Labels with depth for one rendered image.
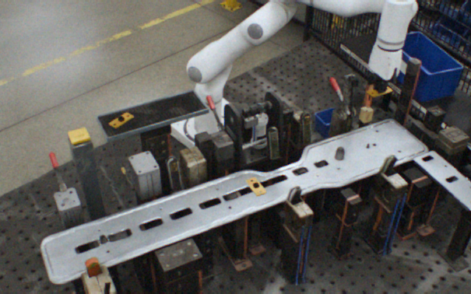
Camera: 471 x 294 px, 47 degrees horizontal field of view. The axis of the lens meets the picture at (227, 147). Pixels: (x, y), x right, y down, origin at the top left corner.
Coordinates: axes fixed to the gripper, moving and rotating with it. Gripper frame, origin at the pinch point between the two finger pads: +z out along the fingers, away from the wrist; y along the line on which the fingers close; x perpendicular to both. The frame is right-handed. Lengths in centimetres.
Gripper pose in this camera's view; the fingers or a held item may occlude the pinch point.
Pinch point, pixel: (380, 85)
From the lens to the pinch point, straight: 190.2
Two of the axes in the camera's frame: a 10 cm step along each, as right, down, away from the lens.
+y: 4.5, 5.8, -6.8
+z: 0.0, 7.6, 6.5
